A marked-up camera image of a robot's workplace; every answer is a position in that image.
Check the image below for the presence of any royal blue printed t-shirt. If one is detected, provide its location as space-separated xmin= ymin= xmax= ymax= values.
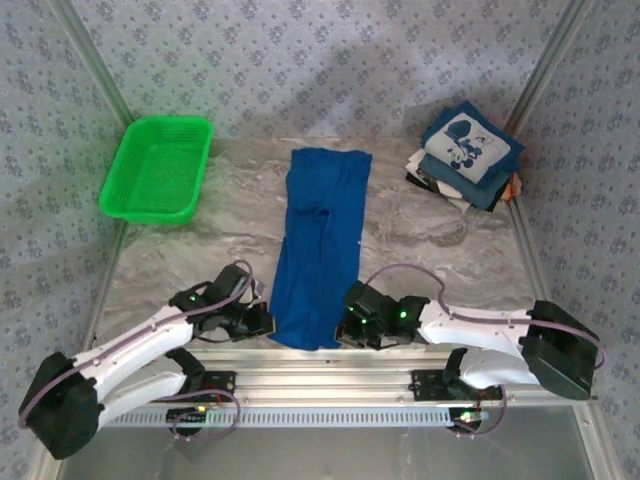
xmin=267 ymin=147 xmax=374 ymax=352

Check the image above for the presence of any black controller board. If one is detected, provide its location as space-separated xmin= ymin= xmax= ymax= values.
xmin=448 ymin=407 xmax=490 ymax=435
xmin=166 ymin=407 xmax=210 ymax=435

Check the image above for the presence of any green plastic basket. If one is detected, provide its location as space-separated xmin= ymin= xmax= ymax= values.
xmin=98 ymin=115 xmax=215 ymax=226

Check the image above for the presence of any folded white black t-shirt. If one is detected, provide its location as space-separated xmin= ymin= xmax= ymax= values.
xmin=403 ymin=149 xmax=476 ymax=211

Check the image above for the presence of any folded slate blue t-shirt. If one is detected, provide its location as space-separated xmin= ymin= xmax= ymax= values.
xmin=418 ymin=152 xmax=504 ymax=209

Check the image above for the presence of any folded dark navy t-shirt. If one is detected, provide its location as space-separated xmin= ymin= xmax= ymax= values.
xmin=469 ymin=184 xmax=507 ymax=214

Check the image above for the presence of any folded red orange t-shirt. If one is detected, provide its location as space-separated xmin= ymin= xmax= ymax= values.
xmin=502 ymin=172 xmax=524 ymax=204

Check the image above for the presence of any folded navy cartoon mouse t-shirt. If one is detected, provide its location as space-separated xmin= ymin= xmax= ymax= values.
xmin=421 ymin=101 xmax=525 ymax=189

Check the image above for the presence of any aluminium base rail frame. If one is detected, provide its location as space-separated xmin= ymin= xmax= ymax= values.
xmin=52 ymin=347 xmax=599 ymax=407

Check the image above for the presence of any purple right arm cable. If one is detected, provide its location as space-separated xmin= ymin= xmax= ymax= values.
xmin=367 ymin=263 xmax=609 ymax=439

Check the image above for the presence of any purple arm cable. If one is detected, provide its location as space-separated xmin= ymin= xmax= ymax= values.
xmin=367 ymin=263 xmax=609 ymax=439
xmin=18 ymin=259 xmax=242 ymax=444

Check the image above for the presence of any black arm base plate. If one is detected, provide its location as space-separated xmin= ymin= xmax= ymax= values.
xmin=169 ymin=369 xmax=237 ymax=404
xmin=409 ymin=368 xmax=504 ymax=401

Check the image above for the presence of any grey slotted cable duct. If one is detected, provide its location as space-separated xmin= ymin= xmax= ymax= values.
xmin=99 ymin=405 xmax=494 ymax=430

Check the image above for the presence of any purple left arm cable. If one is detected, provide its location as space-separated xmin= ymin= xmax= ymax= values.
xmin=18 ymin=259 xmax=242 ymax=444

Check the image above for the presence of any aluminium frame post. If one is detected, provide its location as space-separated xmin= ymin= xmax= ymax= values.
xmin=502 ymin=0 xmax=599 ymax=134
xmin=49 ymin=0 xmax=139 ymax=126

